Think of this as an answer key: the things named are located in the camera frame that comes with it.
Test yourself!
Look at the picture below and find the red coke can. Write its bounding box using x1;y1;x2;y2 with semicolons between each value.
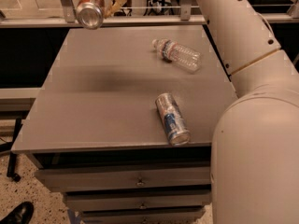
76;0;105;30

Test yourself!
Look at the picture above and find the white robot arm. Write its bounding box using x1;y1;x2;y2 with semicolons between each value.
196;0;299;224

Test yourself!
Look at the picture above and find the silver blue energy drink can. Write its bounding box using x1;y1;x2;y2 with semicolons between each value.
155;93;191;146

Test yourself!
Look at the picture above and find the grey metal railing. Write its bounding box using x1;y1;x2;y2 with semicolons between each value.
0;0;298;28

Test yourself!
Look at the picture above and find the black office chair base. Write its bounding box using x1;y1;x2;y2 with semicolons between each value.
124;0;185;17

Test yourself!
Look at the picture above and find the clear plastic water bottle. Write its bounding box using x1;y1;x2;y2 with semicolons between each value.
152;39;201;73

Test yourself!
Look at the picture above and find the grey drawer cabinet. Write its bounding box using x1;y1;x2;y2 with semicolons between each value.
11;24;239;224

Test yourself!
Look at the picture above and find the black table leg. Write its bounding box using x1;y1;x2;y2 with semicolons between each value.
7;118;23;183

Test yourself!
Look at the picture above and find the top grey drawer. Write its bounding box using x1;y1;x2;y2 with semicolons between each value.
35;162;211;192

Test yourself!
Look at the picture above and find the grey drawer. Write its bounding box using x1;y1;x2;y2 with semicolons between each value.
35;162;211;192
81;206;206;224
64;189;211;212

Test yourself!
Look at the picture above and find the middle grey drawer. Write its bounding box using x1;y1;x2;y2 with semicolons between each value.
64;189;211;212

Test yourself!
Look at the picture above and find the bottom grey drawer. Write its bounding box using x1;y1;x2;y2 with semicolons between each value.
81;206;206;224

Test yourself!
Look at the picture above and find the black leather shoe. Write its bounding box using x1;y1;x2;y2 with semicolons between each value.
0;202;34;224

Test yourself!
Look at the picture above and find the white cable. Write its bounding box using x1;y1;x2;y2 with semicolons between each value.
255;11;275;33

